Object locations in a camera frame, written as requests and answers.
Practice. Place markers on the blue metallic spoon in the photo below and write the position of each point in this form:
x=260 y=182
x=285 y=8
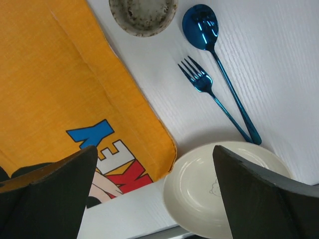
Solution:
x=200 y=27

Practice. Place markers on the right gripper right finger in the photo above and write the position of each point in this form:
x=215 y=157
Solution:
x=262 y=204

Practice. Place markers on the cream ceramic plate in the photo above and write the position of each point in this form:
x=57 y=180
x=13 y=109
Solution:
x=191 y=191

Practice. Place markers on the orange Mickey Mouse placemat cloth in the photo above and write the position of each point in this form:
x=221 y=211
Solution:
x=63 y=89

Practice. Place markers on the small speckled grey cup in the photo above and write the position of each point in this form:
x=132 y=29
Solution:
x=143 y=18

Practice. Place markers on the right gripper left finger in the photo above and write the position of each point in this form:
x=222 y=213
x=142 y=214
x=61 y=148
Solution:
x=48 y=202

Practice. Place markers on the blue metallic fork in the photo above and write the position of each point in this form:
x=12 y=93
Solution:
x=202 y=82

